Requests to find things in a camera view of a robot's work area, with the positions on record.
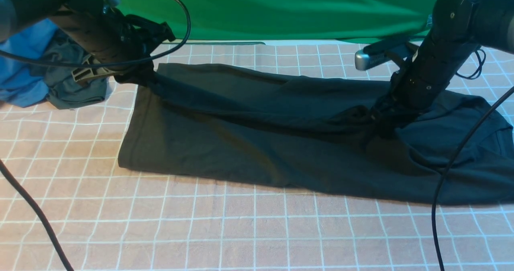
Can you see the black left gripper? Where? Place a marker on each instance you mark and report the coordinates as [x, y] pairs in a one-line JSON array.
[[115, 40]]

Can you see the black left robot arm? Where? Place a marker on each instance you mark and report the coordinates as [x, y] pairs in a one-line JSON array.
[[17, 15]]

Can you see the dark gray crumpled cloth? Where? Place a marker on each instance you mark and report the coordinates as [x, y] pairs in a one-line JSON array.
[[64, 92]]

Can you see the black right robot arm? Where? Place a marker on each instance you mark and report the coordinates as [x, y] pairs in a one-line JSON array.
[[459, 28]]

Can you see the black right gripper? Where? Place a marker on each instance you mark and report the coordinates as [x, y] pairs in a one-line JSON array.
[[388, 115]]

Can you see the green backdrop cloth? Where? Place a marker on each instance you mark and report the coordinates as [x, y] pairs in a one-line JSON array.
[[362, 21]]

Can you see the pink grid-pattern table mat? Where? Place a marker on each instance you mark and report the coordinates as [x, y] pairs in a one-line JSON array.
[[108, 218]]

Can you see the dark gray long-sleeve top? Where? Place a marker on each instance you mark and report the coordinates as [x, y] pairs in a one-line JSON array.
[[235, 124]]

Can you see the blue cloth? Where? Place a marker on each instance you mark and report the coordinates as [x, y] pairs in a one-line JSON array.
[[17, 86]]

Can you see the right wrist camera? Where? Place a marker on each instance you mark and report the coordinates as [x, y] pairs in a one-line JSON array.
[[394, 49]]

